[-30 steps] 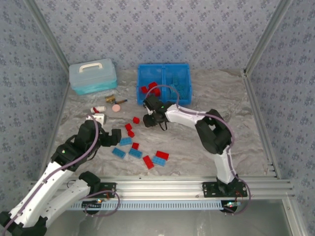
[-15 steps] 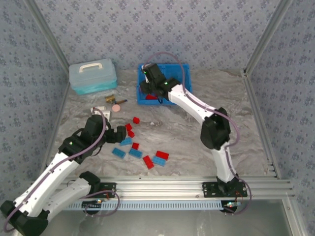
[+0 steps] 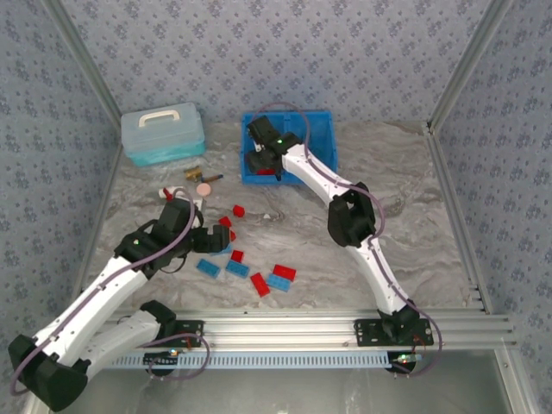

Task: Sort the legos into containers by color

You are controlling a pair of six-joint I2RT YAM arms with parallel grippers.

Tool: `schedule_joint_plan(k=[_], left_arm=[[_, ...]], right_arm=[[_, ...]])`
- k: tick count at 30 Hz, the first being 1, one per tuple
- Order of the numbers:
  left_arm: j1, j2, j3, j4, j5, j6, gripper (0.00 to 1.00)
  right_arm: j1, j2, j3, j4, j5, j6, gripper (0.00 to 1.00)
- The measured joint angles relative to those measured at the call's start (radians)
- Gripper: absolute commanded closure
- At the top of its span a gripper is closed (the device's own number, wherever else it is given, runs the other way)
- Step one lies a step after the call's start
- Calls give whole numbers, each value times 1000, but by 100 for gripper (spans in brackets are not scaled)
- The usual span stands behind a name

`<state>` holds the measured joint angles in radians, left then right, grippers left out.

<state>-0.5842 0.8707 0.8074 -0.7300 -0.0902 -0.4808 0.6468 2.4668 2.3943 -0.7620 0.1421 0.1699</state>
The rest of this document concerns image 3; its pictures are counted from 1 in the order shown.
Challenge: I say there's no translucent teal box with handle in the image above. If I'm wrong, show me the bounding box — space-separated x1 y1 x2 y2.
120 102 207 168

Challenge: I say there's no short aluminium frame leg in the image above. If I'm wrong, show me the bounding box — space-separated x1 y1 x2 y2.
493 347 540 414

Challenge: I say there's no white valve with red handle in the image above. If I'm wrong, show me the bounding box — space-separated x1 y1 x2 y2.
158 184 186 202

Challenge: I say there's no black bracket with LED board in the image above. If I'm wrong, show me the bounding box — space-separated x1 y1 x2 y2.
143 351 181 377
389 351 424 377

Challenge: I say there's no slotted pale blue cable duct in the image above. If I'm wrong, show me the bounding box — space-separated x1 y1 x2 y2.
114 349 392 371

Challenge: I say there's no blue divided plastic bin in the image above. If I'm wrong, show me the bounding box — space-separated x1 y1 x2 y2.
240 110 338 187

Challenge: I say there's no wide aluminium frame rail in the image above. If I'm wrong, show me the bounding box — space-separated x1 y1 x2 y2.
50 308 518 351

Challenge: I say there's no purple cable loop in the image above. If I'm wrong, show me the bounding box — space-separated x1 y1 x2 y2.
146 331 211 381

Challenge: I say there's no slanted aluminium frame post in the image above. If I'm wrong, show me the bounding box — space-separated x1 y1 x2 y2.
429 0 514 129
42 0 124 129

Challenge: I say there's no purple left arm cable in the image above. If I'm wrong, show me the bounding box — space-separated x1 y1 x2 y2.
9 188 195 397

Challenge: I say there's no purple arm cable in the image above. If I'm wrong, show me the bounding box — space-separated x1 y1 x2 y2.
252 101 444 379
9 188 195 397

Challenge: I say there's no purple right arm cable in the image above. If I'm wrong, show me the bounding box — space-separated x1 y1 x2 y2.
252 101 444 379

